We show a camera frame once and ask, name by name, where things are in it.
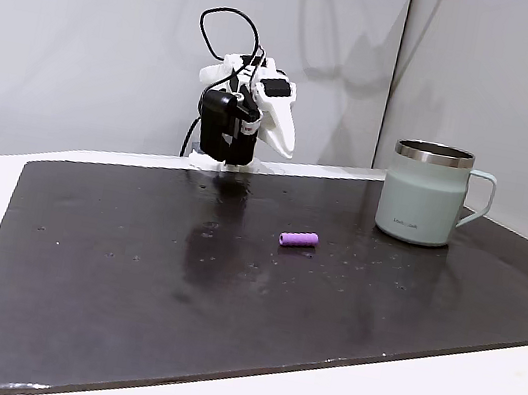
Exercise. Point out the purple ribbed pen grip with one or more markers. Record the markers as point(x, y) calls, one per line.
point(298, 239)

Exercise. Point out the pale green steel-rimmed mug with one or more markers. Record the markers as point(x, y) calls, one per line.
point(415, 202)

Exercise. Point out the black table mat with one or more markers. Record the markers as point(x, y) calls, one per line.
point(175, 304)

